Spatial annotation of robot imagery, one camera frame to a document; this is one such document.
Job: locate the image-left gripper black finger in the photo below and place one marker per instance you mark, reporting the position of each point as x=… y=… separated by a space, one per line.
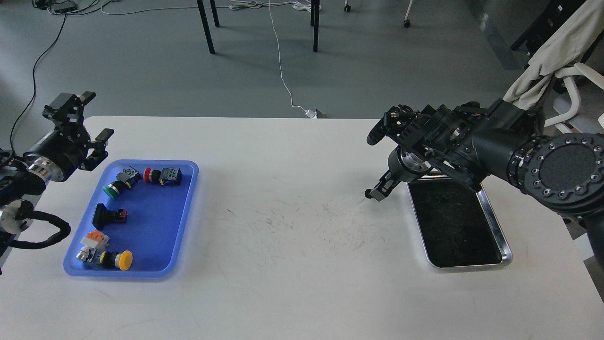
x=67 y=112
x=98 y=147

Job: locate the black cylindrical gripper body, image left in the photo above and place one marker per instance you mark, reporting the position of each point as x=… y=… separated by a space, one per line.
x=58 y=155

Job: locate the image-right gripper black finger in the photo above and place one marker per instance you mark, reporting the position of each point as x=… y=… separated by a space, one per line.
x=377 y=191
x=390 y=182

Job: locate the black cylindrical gripper body, image right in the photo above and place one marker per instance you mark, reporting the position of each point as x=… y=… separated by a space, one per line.
x=405 y=166

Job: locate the black robot arm, image right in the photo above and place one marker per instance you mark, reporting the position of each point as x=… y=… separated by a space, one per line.
x=468 y=143

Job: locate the blue plastic tray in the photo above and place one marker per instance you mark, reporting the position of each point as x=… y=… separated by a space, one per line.
x=157 y=218

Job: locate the silver metal tray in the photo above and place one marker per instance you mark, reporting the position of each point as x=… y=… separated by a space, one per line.
x=462 y=234

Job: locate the orange white contact block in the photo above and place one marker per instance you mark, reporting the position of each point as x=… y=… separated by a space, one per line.
x=96 y=240

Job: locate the black table leg left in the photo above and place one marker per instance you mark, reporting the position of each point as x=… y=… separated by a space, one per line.
x=205 y=22

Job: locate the black table leg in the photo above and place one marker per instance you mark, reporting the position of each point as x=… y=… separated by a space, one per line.
x=315 y=15
x=205 y=22

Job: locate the black table leg right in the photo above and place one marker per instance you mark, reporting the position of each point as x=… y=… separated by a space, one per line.
x=315 y=15

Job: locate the beige cloth on chair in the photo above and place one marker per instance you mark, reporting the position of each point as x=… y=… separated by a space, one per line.
x=565 y=47

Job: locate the green push button switch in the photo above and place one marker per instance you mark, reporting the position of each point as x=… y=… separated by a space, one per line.
x=124 y=180

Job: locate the black push button switch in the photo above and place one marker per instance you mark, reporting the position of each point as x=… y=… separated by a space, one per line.
x=102 y=216

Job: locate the red push button switch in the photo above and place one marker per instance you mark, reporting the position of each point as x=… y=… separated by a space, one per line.
x=167 y=177

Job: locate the yellow push button switch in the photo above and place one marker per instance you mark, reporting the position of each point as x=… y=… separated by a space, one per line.
x=106 y=260

